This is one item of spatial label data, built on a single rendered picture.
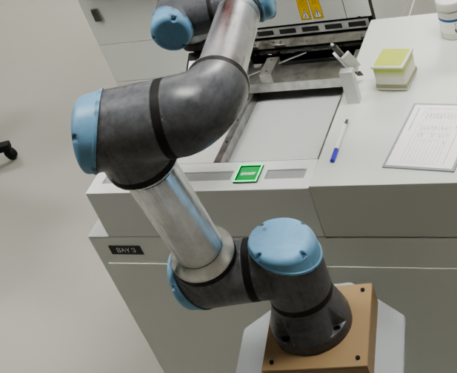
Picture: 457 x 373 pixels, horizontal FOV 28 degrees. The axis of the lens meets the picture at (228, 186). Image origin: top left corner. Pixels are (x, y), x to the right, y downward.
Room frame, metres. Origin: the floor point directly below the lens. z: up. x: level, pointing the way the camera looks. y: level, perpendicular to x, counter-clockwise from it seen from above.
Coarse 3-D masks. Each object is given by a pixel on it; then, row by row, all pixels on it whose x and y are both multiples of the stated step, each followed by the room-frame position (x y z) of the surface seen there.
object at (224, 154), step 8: (248, 96) 2.04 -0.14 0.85; (256, 96) 2.06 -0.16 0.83; (248, 104) 2.01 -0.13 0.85; (248, 112) 1.99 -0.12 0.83; (240, 120) 1.95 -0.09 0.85; (232, 128) 1.93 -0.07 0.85; (240, 128) 1.94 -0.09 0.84; (232, 136) 1.90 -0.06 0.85; (240, 136) 1.93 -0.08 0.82; (224, 144) 1.88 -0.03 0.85; (232, 144) 1.88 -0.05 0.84; (224, 152) 1.84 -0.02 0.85; (232, 152) 1.87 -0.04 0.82; (216, 160) 1.83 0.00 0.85; (224, 160) 1.83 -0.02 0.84
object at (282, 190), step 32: (288, 160) 1.56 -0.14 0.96; (96, 192) 1.73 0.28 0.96; (128, 192) 1.68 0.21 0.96; (224, 192) 1.55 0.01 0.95; (256, 192) 1.51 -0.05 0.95; (288, 192) 1.47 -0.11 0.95; (128, 224) 1.71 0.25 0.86; (224, 224) 1.57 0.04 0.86; (256, 224) 1.53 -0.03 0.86; (320, 224) 1.45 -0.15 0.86
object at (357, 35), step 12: (288, 36) 2.10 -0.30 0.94; (300, 36) 2.07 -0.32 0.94; (312, 36) 2.05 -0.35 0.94; (324, 36) 2.03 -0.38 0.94; (336, 36) 2.02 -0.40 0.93; (348, 36) 2.00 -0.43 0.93; (360, 36) 1.98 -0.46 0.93; (264, 48) 2.13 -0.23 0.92; (264, 60) 2.15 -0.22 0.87; (300, 60) 2.08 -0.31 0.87; (312, 60) 2.06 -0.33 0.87; (324, 60) 2.04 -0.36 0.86; (336, 60) 2.02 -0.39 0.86
